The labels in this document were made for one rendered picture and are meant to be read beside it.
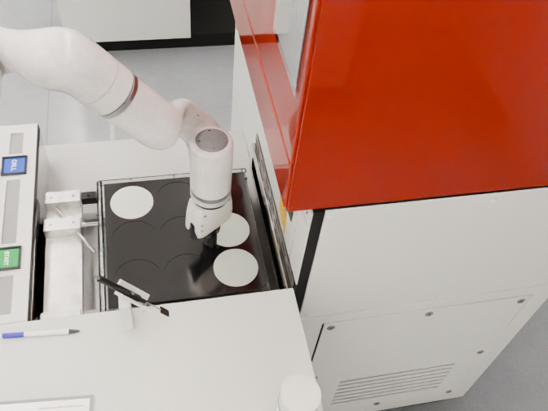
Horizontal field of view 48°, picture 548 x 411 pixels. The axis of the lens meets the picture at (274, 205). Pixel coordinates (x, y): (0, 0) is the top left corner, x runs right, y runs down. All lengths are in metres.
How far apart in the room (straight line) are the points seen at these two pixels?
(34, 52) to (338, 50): 0.44
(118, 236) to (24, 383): 0.40
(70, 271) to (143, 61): 2.03
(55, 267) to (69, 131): 1.60
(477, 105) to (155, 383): 0.74
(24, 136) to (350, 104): 0.93
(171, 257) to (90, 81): 0.55
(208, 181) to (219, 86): 2.01
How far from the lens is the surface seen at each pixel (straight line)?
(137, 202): 1.50
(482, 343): 1.88
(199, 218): 1.28
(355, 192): 1.08
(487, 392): 2.43
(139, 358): 1.22
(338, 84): 0.88
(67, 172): 1.70
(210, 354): 1.21
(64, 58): 0.97
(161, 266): 1.39
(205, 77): 3.22
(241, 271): 1.38
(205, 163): 1.15
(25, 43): 0.99
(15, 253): 1.39
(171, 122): 1.08
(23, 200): 1.48
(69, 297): 1.40
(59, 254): 1.47
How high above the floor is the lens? 2.07
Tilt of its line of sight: 51 degrees down
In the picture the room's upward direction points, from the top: 8 degrees clockwise
